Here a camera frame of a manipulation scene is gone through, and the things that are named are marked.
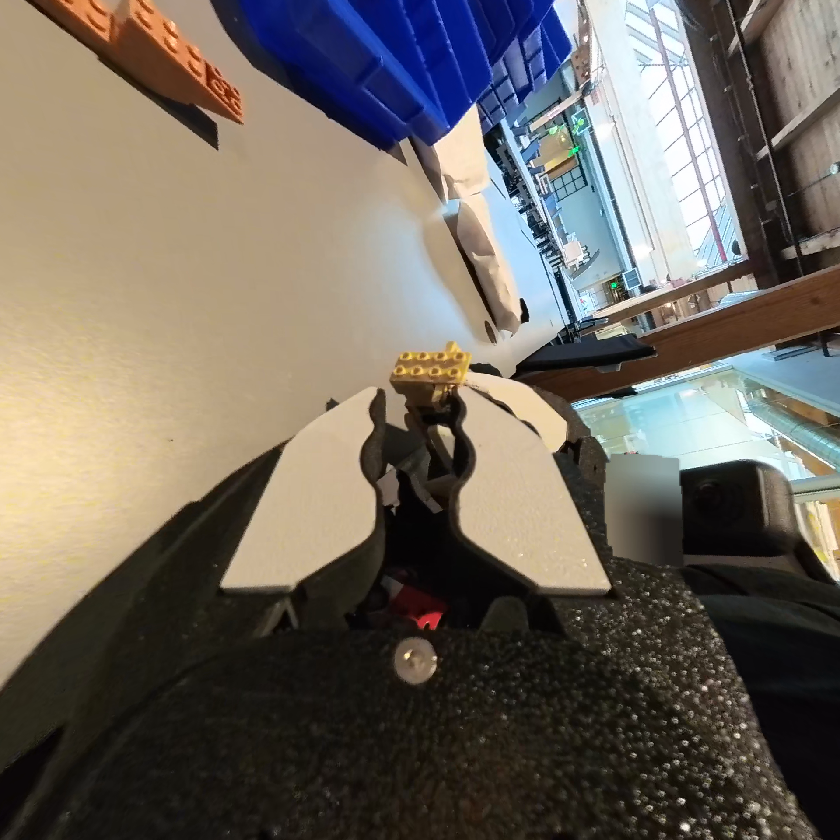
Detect grey desk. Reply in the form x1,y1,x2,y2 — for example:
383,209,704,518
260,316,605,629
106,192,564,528
0,0,575,690

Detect blue plastic bin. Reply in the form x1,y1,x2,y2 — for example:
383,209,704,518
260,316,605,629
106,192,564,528
213,0,490,148

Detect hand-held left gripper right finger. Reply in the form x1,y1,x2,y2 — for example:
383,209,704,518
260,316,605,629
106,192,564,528
451,391,613,597

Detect brown and tan brick assembly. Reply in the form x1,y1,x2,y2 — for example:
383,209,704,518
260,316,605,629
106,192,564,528
390,341,473,411

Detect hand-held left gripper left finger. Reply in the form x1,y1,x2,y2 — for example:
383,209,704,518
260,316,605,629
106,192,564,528
220,386,389,593

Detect brown wedge brick piece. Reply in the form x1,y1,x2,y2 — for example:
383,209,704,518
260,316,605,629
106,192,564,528
29,0,245,126

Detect wooden beam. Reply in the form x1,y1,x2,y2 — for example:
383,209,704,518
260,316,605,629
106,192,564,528
525,262,840,401

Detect person's dark clothing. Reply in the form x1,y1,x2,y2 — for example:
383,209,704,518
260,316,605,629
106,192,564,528
682,564,840,840

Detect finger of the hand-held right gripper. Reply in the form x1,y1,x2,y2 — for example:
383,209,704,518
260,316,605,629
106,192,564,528
468,373,570,455

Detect white crumpled paper bag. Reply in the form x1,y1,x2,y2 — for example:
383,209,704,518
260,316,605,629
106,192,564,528
410,121,529,342

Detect metal duct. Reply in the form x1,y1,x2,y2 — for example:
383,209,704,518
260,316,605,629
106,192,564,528
742,387,840,460

